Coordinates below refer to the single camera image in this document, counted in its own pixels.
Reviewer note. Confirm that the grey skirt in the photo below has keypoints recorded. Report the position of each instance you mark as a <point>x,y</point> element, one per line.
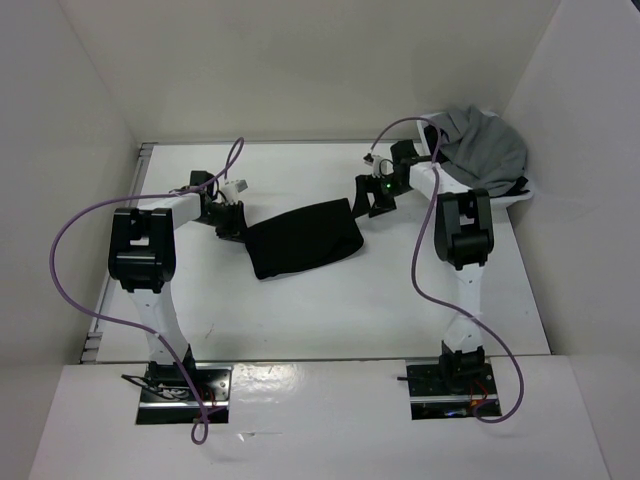
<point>490,145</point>

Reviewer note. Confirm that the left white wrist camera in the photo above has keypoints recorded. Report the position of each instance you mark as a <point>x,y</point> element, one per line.
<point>230,191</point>

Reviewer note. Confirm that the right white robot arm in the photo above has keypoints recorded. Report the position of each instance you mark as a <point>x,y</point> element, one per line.
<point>463,238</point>

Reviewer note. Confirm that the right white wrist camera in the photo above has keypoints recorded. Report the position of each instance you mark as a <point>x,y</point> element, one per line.
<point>380,166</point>

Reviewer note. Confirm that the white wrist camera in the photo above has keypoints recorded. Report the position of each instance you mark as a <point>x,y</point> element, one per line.
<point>380,166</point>
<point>230,191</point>

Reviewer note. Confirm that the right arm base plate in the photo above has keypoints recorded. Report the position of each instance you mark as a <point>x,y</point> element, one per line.
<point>432,398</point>

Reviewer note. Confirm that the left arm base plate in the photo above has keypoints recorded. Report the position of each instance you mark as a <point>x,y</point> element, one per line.
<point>168,399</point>

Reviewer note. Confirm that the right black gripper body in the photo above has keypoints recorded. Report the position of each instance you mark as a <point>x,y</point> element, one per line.
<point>384,190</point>

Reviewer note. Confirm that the white laundry basket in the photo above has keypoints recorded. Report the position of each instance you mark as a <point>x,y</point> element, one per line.
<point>515,192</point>

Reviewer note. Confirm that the black skirt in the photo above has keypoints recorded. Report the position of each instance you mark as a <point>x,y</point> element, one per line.
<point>303,239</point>

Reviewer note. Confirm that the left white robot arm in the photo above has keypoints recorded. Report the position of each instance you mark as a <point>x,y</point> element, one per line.
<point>143,259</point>

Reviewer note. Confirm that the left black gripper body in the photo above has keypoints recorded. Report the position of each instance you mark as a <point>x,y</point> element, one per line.
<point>226,219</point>

